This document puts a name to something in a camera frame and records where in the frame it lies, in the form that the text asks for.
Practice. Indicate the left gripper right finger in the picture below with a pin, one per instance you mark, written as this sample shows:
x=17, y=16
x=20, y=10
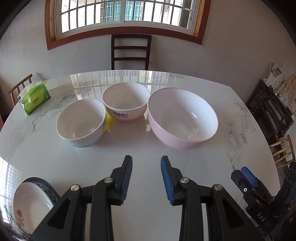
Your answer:
x=171, y=177

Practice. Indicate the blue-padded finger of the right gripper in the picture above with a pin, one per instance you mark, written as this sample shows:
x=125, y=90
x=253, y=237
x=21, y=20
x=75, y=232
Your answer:
x=249, y=176

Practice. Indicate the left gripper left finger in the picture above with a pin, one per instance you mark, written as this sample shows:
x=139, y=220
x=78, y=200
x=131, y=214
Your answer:
x=121, y=177

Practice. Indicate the large pink bowl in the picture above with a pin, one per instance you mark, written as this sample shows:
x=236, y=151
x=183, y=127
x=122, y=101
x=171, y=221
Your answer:
x=181, y=119

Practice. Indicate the blue ribbed white bowl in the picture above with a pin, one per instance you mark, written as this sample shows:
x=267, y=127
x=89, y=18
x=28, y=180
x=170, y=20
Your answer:
x=82, y=123

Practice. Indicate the large blue floral plate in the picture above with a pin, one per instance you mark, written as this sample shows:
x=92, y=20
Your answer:
x=47, y=188

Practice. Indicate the white Rabbit bowl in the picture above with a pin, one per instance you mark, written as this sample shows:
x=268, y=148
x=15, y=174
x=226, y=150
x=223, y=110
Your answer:
x=126, y=101

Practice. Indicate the white pink-flower plate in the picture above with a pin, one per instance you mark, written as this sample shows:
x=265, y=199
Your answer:
x=30, y=205

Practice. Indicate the dark wooden side furniture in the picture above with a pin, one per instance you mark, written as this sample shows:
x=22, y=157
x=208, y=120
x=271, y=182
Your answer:
x=273, y=118

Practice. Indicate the white bag on cabinet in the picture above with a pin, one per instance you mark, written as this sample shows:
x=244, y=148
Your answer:
x=275, y=78

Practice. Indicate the green tissue pack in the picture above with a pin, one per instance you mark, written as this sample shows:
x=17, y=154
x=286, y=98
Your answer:
x=33, y=95

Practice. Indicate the light wooden chair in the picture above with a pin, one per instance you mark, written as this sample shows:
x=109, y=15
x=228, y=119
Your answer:
x=15, y=91

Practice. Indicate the wooden framed barred window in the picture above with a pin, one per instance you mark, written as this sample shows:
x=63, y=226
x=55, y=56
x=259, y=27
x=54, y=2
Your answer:
x=69, y=21

